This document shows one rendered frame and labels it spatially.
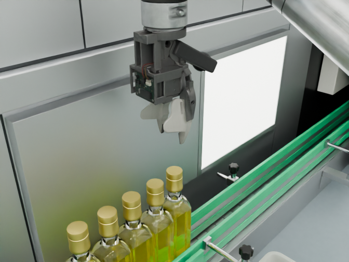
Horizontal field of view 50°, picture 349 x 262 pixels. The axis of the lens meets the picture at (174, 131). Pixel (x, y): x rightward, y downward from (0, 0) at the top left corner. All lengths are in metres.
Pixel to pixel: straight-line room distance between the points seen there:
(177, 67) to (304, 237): 0.80
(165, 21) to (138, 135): 0.31
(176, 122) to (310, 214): 0.81
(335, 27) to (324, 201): 0.97
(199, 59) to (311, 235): 0.79
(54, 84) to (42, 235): 0.30
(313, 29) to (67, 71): 0.40
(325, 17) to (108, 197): 0.56
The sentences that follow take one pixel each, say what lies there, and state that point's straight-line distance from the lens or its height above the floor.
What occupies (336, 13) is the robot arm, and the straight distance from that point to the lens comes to 0.55.
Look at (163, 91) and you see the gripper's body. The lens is 0.62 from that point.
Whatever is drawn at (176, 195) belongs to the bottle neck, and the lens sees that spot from 0.79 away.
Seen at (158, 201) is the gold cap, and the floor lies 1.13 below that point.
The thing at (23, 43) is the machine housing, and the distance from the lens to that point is 0.66.
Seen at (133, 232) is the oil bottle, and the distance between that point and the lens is 0.73.
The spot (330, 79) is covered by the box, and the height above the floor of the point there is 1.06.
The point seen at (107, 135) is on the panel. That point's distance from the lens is 0.77.
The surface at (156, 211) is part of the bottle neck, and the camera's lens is 0.76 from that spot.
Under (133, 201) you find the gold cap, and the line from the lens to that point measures 0.69.
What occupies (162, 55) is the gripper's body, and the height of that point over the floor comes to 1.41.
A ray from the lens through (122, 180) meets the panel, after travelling 0.85.
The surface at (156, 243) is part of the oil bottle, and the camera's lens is 0.78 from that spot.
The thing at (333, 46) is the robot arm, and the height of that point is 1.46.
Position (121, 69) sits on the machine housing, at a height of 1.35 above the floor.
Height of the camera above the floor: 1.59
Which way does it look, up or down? 28 degrees down
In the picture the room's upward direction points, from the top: straight up
